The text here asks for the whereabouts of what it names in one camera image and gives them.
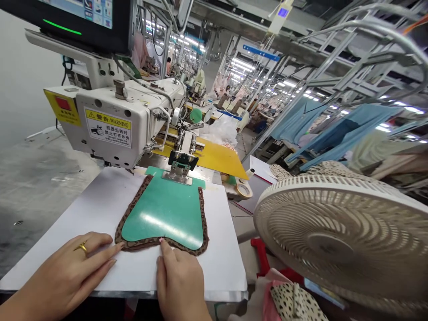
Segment person's left hand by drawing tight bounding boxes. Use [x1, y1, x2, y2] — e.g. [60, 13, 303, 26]
[15, 231, 125, 321]

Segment person's right hand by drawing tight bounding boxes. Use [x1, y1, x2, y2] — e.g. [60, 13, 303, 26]
[156, 238, 211, 316]

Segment leopard print fabric piece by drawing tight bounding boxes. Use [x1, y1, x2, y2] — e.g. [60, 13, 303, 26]
[115, 173, 210, 257]

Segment green template plate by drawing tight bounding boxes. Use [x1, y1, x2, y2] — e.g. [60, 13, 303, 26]
[121, 166, 205, 251]

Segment white work board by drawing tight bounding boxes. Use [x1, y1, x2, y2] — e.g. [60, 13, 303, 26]
[0, 166, 249, 301]

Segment red plastic stool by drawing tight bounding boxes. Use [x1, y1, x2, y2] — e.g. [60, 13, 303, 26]
[250, 238, 301, 285]

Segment pink plastic bag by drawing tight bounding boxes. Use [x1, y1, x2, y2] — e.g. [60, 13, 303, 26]
[262, 267, 303, 321]

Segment beige tape roll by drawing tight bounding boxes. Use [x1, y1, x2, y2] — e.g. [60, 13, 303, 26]
[235, 183, 254, 200]

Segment spotted cream fabric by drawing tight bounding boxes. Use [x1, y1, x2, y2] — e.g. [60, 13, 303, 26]
[270, 282, 330, 321]

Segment metal presser clamp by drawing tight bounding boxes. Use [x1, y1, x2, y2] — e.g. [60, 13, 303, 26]
[161, 132, 199, 186]

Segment yellow flat plate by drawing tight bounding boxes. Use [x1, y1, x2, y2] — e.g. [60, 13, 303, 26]
[157, 132, 250, 181]

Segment clear plastic bag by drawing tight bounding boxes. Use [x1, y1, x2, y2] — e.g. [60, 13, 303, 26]
[206, 115, 239, 150]

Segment beige electric fan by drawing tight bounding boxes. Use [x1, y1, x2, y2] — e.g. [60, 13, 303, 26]
[253, 175, 428, 303]

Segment white industrial sewing machine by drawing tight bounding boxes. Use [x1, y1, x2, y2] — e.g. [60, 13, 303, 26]
[25, 28, 206, 176]

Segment blue hanging garment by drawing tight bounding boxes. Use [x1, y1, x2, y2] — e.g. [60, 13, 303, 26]
[270, 96, 336, 142]
[293, 103, 406, 172]

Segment pink hanging fabric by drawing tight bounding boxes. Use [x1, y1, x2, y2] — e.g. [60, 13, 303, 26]
[132, 32, 152, 70]

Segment cream hanging garments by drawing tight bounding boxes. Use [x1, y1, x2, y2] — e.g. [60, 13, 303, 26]
[347, 128, 428, 189]

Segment blue sign bar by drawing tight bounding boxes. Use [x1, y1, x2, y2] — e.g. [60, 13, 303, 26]
[243, 44, 281, 62]

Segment black monitor screen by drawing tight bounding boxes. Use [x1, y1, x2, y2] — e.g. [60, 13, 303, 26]
[0, 0, 135, 57]

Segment white hanging control box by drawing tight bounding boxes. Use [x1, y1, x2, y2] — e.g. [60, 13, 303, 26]
[267, 0, 295, 36]

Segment overhead metal rack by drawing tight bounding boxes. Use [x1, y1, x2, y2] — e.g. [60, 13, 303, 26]
[180, 0, 428, 109]

